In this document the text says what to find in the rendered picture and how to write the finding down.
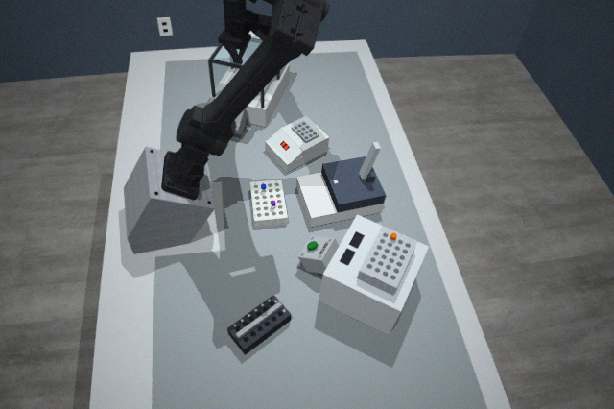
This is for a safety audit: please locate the grey bench mat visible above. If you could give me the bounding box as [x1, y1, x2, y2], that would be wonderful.
[152, 51, 487, 409]

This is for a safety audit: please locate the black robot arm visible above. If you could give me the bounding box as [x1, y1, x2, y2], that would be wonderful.
[161, 0, 330, 200]

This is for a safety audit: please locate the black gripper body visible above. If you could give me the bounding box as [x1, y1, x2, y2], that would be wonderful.
[218, 15, 251, 50]

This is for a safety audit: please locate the white block with round holes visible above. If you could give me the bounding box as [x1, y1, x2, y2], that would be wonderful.
[266, 116, 329, 173]

